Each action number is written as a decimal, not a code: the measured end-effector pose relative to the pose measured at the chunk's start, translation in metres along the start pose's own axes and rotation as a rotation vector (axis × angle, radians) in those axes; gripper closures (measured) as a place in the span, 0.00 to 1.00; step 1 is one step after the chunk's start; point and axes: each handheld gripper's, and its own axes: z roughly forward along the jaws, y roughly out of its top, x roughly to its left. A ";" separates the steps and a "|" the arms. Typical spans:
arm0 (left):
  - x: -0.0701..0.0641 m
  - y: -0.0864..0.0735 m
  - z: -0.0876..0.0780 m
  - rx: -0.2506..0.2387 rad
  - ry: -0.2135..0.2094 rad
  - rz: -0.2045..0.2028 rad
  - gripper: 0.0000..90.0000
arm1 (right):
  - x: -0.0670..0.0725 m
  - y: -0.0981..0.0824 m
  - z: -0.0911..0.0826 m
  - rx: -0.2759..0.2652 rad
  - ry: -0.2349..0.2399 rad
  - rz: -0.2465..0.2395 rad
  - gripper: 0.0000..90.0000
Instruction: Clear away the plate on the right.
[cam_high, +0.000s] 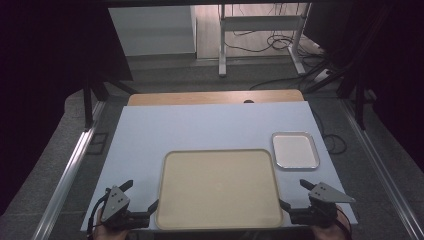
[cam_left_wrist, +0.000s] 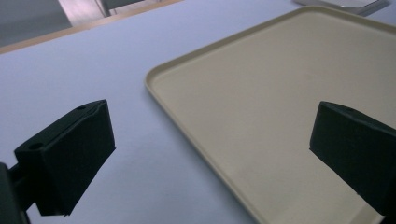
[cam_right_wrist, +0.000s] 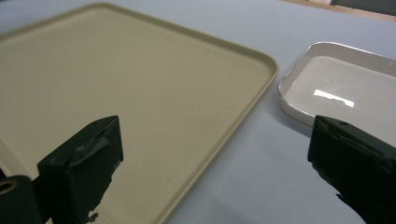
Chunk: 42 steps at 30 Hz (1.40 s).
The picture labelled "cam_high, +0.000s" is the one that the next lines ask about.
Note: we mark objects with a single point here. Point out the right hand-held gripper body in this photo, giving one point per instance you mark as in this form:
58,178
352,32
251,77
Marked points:
321,205

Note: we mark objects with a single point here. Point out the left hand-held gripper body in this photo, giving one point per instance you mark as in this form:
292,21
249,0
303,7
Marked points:
115,204

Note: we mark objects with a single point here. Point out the person's right hand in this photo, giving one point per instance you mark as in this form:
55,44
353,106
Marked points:
328,232

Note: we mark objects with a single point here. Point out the person's left hand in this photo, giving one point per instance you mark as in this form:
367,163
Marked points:
107,233

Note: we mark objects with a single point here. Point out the small white square plate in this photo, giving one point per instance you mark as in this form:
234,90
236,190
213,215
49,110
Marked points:
295,150

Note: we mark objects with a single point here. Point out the large beige plastic tray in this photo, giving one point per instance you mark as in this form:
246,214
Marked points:
218,190

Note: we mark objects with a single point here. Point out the white board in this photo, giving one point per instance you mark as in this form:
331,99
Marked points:
200,130

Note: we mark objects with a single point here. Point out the black stand leg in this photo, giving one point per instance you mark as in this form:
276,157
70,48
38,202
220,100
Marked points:
87,103
360,100

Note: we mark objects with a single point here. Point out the white power strip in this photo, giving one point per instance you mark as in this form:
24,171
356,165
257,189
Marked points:
322,76

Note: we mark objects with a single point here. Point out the wooden table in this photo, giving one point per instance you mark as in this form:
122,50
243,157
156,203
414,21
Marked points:
206,97

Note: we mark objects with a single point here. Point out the white cabinet panel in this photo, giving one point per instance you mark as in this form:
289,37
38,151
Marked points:
151,31

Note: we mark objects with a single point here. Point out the aluminium floor rail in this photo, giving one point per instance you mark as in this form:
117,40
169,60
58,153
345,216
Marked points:
383,166
66,176

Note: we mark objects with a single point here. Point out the white metal desk frame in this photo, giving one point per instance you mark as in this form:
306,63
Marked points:
263,23

